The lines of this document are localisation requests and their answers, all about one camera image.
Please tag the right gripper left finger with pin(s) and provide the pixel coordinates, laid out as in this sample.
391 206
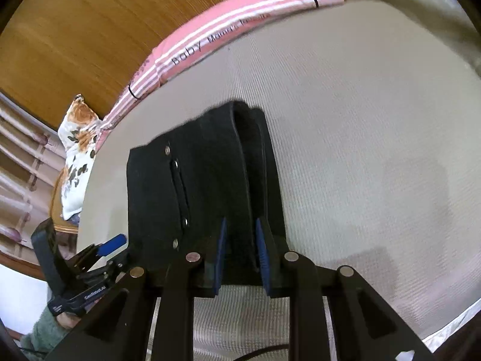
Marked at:
219 251

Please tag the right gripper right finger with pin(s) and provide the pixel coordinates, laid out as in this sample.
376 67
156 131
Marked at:
271 249

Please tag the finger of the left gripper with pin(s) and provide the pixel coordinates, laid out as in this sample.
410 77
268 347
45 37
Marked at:
111 245

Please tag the black denim pants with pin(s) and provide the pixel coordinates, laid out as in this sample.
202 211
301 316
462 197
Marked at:
215 173

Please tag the person's left hand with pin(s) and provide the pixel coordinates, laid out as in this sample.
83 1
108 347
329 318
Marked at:
69 320

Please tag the rattan chair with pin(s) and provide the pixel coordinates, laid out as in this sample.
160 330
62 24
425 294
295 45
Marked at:
56 209

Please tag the floral white orange pillow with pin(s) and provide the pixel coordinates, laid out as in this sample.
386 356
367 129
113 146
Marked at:
78 133

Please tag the beige striped curtain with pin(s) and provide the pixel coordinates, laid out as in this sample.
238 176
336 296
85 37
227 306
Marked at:
32 157

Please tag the beige mesh bed mat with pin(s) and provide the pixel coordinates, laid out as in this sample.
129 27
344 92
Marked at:
374 115

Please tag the woven bamboo headboard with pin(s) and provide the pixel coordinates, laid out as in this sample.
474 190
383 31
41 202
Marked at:
54 49

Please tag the pink striped long pillow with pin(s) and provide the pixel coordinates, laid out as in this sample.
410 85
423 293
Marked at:
194 41

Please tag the beige folded blanket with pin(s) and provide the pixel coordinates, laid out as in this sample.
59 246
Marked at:
421 11

